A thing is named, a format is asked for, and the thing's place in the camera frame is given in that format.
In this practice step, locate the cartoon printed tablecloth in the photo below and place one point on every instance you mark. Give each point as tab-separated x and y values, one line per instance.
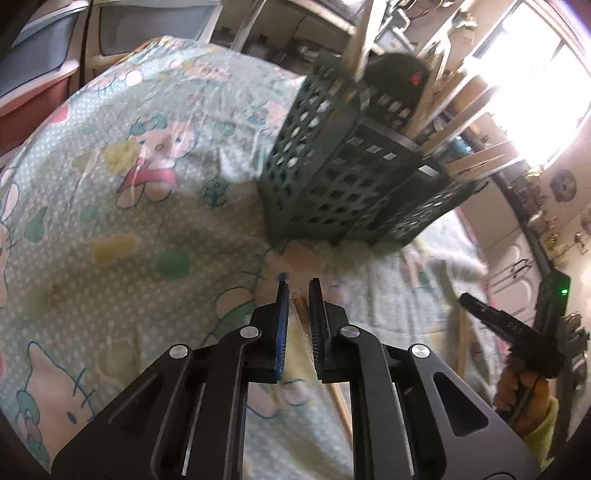
138	207

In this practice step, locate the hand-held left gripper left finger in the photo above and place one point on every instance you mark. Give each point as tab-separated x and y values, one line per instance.
281	323

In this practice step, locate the person's right hand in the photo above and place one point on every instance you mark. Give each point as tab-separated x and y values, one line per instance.
510	392

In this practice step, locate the drawer tower with blue drawers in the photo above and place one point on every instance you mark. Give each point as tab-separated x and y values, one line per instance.
152	23

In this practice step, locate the green plastic utensil holder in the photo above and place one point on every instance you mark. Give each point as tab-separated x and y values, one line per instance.
332	175

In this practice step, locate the blue hanging cloth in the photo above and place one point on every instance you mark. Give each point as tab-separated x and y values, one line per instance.
459	147

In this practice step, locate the drawer tower with pink drawer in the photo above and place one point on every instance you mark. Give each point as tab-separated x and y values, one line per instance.
37	60

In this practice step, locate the dark kitchen countertop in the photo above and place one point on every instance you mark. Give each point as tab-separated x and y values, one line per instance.
524	217

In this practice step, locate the kitchen window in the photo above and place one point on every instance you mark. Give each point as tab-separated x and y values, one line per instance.
545	92

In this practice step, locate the white base cabinets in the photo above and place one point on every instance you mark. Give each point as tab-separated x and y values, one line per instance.
512	258

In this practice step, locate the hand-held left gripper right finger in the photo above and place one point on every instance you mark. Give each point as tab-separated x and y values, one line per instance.
316	323

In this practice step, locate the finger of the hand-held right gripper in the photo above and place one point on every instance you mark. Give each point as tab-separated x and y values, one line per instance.
503	318
512	339

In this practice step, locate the decorative wall plate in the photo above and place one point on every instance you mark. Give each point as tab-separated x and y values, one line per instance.
564	184

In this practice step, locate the steel shelf table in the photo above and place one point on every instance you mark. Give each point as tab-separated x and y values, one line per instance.
277	27

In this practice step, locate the person's right forearm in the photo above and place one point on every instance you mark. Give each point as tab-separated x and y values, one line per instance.
545	434

